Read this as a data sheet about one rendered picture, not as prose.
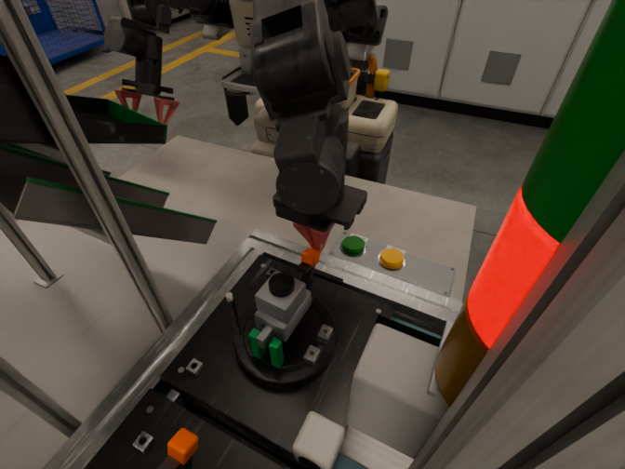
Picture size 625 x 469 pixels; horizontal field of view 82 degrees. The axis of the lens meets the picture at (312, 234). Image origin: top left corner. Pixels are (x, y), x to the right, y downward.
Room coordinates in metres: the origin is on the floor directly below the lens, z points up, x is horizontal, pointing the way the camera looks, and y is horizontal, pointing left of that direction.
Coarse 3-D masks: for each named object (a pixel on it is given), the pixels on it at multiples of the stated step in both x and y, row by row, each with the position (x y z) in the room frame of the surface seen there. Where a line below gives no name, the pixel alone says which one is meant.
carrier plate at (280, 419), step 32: (256, 288) 0.35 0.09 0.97; (320, 288) 0.35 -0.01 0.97; (224, 320) 0.29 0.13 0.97; (352, 320) 0.29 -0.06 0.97; (192, 352) 0.24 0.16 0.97; (224, 352) 0.24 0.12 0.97; (352, 352) 0.24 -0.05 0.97; (192, 384) 0.20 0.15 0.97; (224, 384) 0.20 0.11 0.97; (256, 384) 0.20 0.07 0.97; (320, 384) 0.20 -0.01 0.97; (224, 416) 0.16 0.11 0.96; (256, 416) 0.16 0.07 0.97; (288, 416) 0.16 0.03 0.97; (288, 448) 0.13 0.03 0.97
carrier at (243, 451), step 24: (144, 408) 0.17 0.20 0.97; (168, 408) 0.17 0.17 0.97; (120, 432) 0.14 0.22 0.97; (168, 432) 0.14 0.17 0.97; (192, 432) 0.14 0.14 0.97; (216, 432) 0.14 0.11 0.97; (96, 456) 0.12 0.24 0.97; (120, 456) 0.12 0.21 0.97; (144, 456) 0.12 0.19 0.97; (216, 456) 0.12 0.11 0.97; (240, 456) 0.12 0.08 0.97; (264, 456) 0.12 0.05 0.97
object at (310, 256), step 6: (306, 252) 0.33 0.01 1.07; (312, 252) 0.33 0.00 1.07; (318, 252) 0.33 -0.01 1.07; (306, 258) 0.32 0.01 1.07; (312, 258) 0.32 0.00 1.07; (318, 258) 0.33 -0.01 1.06; (300, 264) 0.31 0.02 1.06; (306, 264) 0.32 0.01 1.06; (312, 264) 0.32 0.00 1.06; (300, 270) 0.31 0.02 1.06; (306, 270) 0.30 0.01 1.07; (312, 270) 0.32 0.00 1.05; (306, 276) 0.32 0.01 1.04; (312, 276) 0.32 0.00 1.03; (306, 282) 0.31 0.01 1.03; (306, 288) 0.31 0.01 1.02
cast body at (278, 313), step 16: (272, 288) 0.25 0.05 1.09; (288, 288) 0.25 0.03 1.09; (304, 288) 0.26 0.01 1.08; (272, 304) 0.24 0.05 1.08; (288, 304) 0.24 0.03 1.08; (304, 304) 0.26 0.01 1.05; (256, 320) 0.24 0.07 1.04; (272, 320) 0.24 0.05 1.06; (288, 320) 0.23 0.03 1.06; (272, 336) 0.23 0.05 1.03; (288, 336) 0.23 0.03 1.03
